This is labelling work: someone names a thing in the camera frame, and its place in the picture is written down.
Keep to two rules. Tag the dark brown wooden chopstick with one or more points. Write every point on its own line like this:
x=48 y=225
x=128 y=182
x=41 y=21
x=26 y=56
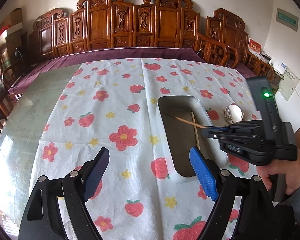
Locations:
x=189 y=122

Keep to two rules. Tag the wooden side table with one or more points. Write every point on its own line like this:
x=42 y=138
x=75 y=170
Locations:
x=275 y=81

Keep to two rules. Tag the wall electrical panel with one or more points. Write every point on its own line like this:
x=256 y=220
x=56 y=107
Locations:
x=287 y=19

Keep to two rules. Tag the grey metal utensil tray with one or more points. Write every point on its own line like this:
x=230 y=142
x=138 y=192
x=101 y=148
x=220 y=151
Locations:
x=178 y=137

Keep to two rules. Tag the carved wooden long sofa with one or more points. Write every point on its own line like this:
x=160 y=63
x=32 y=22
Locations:
x=104 y=24

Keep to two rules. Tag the brown cardboard box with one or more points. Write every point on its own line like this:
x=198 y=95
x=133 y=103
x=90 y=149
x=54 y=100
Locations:
x=13 y=18

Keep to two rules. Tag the white wall notice sheet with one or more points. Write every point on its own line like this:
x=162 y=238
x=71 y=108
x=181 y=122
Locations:
x=288 y=84

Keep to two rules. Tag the stainless steel fork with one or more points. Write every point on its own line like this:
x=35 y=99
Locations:
x=227 y=115

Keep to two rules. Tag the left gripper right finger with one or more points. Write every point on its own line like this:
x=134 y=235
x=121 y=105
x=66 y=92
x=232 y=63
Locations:
x=258 y=217

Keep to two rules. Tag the purple armchair cushion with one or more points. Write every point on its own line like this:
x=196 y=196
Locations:
x=245 y=71

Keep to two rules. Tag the dark wooden cabinet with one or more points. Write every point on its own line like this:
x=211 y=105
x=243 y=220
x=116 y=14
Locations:
x=16 y=53

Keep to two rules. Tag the white red box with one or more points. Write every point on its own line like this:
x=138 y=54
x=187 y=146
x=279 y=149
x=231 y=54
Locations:
x=11 y=30

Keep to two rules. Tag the white ceramic soup spoon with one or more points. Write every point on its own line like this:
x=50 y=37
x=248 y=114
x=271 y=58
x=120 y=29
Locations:
x=236 y=113

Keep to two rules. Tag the carved wooden armchair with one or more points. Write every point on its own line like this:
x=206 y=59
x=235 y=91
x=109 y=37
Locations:
x=229 y=29

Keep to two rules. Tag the light bamboo chopstick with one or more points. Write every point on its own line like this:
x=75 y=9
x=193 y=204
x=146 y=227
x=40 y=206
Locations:
x=195 y=130

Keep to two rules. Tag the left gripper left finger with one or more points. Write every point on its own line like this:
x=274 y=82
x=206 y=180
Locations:
x=42 y=217

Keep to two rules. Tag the strawberry flower print tablecloth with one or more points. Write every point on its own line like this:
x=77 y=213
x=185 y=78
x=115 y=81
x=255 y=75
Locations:
x=112 y=104

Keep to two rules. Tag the white box on side table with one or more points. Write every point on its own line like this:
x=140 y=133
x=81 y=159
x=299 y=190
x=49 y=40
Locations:
x=279 y=66

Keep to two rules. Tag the person's right hand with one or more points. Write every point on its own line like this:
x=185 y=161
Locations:
x=290 y=169

